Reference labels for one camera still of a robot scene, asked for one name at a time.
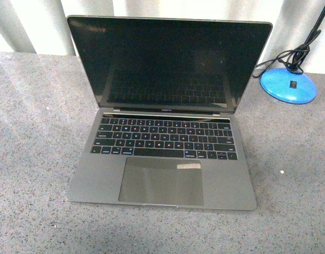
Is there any blue round lamp base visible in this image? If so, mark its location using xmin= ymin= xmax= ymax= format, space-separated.
xmin=260 ymin=68 xmax=318 ymax=104

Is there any grey laptop computer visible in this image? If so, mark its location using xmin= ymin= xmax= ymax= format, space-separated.
xmin=67 ymin=15 xmax=272 ymax=211

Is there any black power cable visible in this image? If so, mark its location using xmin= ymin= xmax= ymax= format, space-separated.
xmin=252 ymin=29 xmax=322 ymax=78

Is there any black lamp pole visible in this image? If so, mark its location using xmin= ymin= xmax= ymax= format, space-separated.
xmin=296 ymin=0 xmax=325 ymax=72

